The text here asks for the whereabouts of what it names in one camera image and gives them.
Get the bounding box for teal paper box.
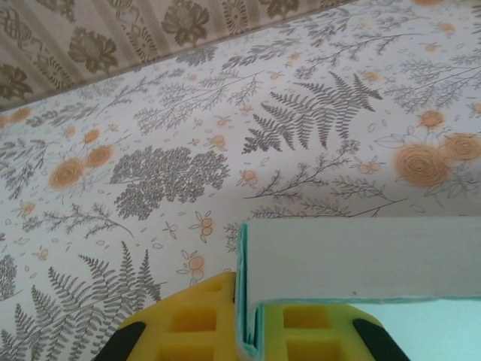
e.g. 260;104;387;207
232;219;481;361

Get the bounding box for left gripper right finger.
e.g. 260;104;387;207
256;302;389;361

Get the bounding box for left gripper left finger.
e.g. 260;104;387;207
99;271;241;361

